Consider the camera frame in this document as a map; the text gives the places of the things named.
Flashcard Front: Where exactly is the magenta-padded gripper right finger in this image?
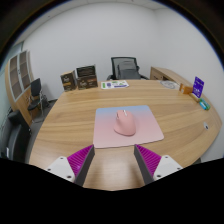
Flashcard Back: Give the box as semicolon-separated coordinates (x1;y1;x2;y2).
133;143;184;185

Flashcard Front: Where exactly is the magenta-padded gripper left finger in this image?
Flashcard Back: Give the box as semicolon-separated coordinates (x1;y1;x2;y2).
44;144;96;187

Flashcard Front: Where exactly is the pink computer mouse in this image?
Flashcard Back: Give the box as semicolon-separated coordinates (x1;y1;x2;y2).
113;109;137;137

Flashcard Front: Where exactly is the blue-to-pink gradient mouse pad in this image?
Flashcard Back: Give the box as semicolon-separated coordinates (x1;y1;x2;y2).
92;104;165;149

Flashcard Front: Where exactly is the black leather armchair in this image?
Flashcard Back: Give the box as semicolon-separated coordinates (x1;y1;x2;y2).
0;109;33;161

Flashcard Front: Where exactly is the small green item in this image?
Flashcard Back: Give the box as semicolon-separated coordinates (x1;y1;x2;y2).
198;98;211;111

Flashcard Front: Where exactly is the wooden shelf cabinet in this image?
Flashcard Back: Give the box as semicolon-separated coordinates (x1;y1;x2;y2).
4;50;36;126

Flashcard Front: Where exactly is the small orange block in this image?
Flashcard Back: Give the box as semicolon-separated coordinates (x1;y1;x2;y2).
179;82;194;95

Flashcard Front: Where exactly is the clear plastic bag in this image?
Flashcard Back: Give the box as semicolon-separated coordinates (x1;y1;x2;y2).
159;79;180;90

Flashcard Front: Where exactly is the black visitor chair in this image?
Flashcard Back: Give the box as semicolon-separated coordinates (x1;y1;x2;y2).
27;78;51;118

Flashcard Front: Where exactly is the tall brown cardboard box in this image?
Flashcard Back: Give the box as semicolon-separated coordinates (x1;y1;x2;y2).
60;70;78;93

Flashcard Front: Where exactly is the purple card sign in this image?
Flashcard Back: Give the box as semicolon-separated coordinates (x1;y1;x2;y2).
192;76;205;99

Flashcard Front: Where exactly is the wide brown cardboard box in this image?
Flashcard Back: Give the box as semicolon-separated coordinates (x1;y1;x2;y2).
76;75;99;91

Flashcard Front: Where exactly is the wooden side desk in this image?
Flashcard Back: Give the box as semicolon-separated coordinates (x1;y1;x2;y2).
149;66;188;84

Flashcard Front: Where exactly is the white leaflet with coloured print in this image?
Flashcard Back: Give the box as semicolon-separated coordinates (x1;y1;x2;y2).
100;79;130;90

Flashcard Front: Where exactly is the black cardboard box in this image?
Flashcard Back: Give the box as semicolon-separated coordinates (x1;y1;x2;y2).
75;64;97;79

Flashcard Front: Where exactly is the grey bag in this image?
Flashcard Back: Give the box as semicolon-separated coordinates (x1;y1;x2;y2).
116;61;141;81

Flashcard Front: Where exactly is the black mesh office chair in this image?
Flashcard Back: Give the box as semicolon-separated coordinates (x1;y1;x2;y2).
106;56;149;81

